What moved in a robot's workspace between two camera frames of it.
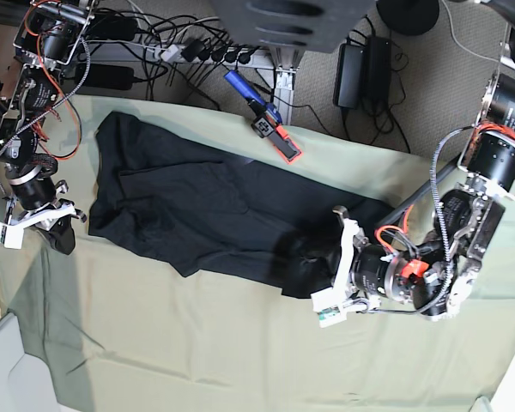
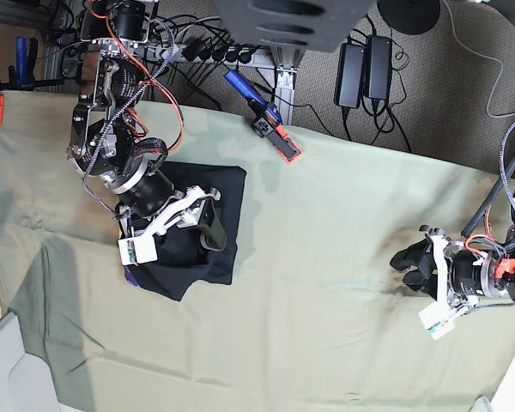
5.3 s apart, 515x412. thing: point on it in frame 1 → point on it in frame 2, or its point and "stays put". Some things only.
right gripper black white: x=333 y=303 → x=462 y=275
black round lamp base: x=408 y=17 stays put
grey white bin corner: x=14 y=380 stays put
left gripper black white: x=55 y=217 → x=184 y=213
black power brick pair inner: x=349 y=84 stays put
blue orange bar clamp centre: x=269 y=122 stays put
